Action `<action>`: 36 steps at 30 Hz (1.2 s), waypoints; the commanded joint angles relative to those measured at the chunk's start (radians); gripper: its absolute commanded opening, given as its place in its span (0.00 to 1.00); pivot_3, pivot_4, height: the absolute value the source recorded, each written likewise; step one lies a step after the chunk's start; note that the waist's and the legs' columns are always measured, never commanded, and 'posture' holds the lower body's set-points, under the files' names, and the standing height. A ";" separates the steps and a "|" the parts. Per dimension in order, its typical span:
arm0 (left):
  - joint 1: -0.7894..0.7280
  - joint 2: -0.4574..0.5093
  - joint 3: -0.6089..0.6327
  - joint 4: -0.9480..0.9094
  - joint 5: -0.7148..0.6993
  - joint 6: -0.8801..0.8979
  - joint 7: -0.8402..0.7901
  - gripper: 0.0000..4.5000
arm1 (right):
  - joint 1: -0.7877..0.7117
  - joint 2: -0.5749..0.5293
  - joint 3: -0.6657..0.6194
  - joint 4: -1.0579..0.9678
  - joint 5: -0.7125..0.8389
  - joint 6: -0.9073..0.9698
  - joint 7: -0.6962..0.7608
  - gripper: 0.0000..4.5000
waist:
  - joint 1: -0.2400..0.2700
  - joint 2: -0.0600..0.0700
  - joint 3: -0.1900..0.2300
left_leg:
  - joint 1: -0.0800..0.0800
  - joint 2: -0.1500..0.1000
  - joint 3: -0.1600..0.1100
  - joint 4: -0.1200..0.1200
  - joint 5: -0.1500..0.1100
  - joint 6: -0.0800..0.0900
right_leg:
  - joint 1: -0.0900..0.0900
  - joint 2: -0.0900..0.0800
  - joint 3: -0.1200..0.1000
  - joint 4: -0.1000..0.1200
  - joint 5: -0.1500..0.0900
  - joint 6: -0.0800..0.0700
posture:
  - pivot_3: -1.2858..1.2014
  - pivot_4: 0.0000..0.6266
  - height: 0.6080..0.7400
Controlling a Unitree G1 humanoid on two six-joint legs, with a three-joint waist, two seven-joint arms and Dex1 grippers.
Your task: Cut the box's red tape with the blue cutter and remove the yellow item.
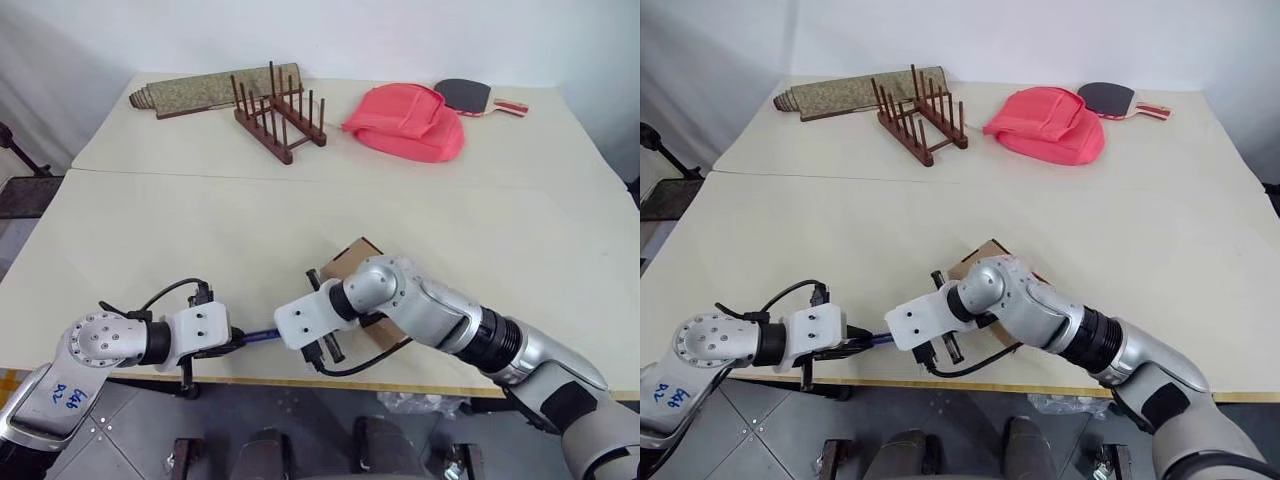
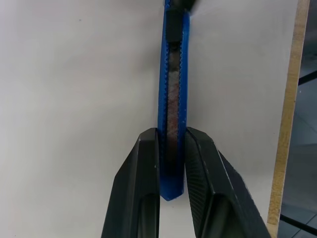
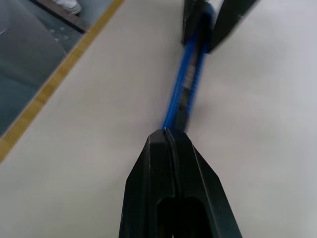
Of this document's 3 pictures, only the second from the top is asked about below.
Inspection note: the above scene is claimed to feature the blue utility cutter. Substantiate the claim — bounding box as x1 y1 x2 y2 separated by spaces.
157 0 196 201

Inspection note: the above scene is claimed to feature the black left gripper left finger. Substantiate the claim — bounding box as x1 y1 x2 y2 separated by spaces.
101 127 161 238

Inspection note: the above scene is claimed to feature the light wooden table edge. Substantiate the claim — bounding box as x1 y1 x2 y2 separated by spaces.
266 0 310 238

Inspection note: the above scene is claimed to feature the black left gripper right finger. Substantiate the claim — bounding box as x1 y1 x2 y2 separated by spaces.
184 126 272 238

